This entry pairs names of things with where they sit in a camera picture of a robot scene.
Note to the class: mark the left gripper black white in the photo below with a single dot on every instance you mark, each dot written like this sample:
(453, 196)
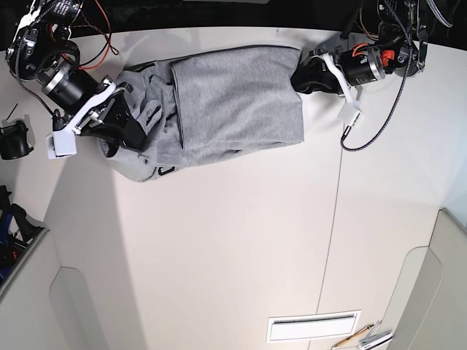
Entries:
(360, 65)

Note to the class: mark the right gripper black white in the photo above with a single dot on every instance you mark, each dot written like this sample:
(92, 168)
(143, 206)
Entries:
(111, 121)

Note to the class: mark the grey T-shirt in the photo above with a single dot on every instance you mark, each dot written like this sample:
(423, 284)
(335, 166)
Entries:
(209, 108)

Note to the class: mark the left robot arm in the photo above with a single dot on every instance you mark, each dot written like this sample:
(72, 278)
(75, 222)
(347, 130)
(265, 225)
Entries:
(398, 45)

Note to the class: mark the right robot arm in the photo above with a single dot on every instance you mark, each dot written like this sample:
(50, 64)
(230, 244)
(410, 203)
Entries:
(42, 50)

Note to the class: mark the black cylindrical cup holder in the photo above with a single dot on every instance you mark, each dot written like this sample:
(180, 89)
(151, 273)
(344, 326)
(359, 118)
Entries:
(14, 143)

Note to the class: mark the blue black tools pile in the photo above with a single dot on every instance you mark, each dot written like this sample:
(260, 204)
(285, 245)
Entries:
(16, 232)

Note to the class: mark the wooden pencil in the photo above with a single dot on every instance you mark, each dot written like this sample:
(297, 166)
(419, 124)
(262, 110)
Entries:
(353, 336)

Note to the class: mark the white folded tool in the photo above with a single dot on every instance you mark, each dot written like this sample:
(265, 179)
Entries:
(375, 340)

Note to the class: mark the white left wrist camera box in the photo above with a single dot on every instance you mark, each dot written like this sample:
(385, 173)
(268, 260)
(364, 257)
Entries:
(350, 115)

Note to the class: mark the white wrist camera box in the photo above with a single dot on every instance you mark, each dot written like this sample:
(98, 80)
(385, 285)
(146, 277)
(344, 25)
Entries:
(350, 115)
(61, 144)

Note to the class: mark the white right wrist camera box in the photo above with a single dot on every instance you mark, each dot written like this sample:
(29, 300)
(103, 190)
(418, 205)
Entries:
(61, 144)

